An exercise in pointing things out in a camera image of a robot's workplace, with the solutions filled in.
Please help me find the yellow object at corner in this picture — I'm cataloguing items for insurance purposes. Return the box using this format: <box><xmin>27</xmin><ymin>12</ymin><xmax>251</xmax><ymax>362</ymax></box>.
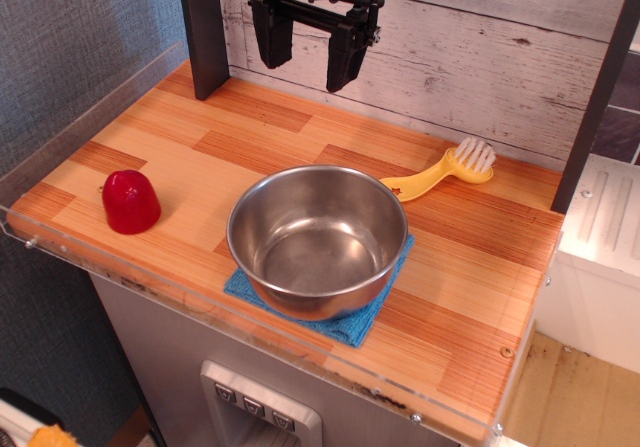
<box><xmin>27</xmin><ymin>425</ymin><xmax>79</xmax><ymax>447</ymax></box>

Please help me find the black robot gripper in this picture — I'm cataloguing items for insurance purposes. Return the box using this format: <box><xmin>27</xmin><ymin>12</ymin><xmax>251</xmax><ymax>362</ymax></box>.
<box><xmin>249</xmin><ymin>0</ymin><xmax>384</xmax><ymax>93</ymax></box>

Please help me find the red toy pepper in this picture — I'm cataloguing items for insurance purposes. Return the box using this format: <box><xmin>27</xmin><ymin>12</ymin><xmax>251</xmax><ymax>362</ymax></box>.
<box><xmin>102</xmin><ymin>170</ymin><xmax>162</xmax><ymax>235</ymax></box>

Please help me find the white toy cabinet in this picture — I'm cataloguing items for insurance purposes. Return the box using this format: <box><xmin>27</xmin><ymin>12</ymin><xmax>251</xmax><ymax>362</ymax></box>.
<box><xmin>534</xmin><ymin>155</ymin><xmax>639</xmax><ymax>372</ymax></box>

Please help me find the yellow dish brush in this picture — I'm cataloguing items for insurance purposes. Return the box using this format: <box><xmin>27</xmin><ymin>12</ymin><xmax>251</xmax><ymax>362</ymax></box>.
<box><xmin>381</xmin><ymin>137</ymin><xmax>497</xmax><ymax>202</ymax></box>

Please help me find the silver toy dispenser panel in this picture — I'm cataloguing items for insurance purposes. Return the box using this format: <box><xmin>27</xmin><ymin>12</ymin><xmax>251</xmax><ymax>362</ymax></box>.
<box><xmin>200</xmin><ymin>360</ymin><xmax>323</xmax><ymax>446</ymax></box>

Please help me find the silver metal pot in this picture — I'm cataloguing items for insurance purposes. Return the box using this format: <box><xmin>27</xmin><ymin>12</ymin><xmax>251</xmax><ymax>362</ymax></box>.
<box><xmin>226</xmin><ymin>165</ymin><xmax>409</xmax><ymax>321</ymax></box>

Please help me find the blue folded cloth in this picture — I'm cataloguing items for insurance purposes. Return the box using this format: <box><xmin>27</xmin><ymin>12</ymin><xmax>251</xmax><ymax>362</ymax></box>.
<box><xmin>224</xmin><ymin>233</ymin><xmax>415</xmax><ymax>348</ymax></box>

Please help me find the dark right shelf post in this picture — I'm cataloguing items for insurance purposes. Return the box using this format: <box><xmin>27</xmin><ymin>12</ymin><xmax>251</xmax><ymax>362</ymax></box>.
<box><xmin>551</xmin><ymin>0</ymin><xmax>639</xmax><ymax>214</ymax></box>

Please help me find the dark shelf post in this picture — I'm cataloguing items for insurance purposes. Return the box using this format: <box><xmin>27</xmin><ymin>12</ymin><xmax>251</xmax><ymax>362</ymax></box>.
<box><xmin>551</xmin><ymin>0</ymin><xmax>639</xmax><ymax>214</ymax></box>
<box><xmin>181</xmin><ymin>0</ymin><xmax>230</xmax><ymax>101</ymax></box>

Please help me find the dark left shelf post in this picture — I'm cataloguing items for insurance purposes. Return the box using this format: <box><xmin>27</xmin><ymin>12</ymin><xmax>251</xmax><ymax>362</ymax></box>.
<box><xmin>181</xmin><ymin>0</ymin><xmax>230</xmax><ymax>101</ymax></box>

